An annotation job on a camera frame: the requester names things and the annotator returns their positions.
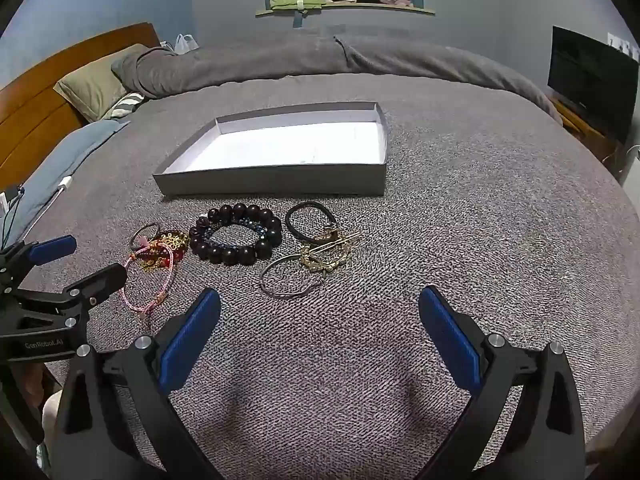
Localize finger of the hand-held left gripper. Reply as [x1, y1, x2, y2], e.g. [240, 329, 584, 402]
[10, 262, 128, 333]
[0, 234, 78, 288]

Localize thin silver bangle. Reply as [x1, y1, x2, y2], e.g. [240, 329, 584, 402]
[260, 254, 326, 301]

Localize shallow grey cardboard box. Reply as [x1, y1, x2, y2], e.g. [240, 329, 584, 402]
[152, 101, 388, 198]

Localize olive green pillow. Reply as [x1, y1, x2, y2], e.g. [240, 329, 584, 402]
[53, 44, 151, 123]

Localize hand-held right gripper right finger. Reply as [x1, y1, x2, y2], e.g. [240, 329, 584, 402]
[415, 285, 588, 480]

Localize gold hair clip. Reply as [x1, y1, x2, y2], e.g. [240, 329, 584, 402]
[304, 232, 362, 253]

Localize grey duvet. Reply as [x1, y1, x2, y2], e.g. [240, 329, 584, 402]
[111, 27, 563, 126]

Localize blue blanket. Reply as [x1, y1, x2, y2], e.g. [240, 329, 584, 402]
[0, 120, 132, 256]

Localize wooden television stand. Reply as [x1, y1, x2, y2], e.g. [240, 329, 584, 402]
[547, 92, 623, 166]

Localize gold chain bracelet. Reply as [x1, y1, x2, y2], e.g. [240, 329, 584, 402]
[299, 246, 353, 276]

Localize blue beaded bracelet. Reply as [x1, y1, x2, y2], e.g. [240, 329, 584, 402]
[200, 219, 273, 249]

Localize striped pillow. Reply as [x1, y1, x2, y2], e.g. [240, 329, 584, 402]
[102, 91, 148, 121]

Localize black television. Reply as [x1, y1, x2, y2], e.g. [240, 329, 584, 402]
[547, 25, 640, 146]

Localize black cord bracelet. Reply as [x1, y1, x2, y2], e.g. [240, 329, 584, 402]
[285, 201, 341, 243]

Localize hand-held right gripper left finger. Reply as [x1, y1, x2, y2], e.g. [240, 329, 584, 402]
[50, 287, 226, 480]

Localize white wall socket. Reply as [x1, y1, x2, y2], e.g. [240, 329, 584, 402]
[607, 32, 640, 61]

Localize person's left hand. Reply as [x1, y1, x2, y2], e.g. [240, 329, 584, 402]
[0, 362, 57, 403]

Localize pink string bracelet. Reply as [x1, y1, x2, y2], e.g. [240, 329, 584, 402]
[120, 245, 178, 318]

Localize white charging cable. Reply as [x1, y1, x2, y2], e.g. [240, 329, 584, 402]
[22, 176, 75, 236]

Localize thin coloured wires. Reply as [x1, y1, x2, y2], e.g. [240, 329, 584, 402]
[0, 186, 27, 251]

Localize dark wooden bead bracelet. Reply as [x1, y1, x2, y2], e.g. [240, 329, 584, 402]
[188, 202, 284, 266]

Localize red bead gold chain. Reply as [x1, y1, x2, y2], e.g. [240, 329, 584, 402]
[141, 229, 191, 273]

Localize wooden headboard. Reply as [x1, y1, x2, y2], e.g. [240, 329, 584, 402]
[0, 22, 161, 196]

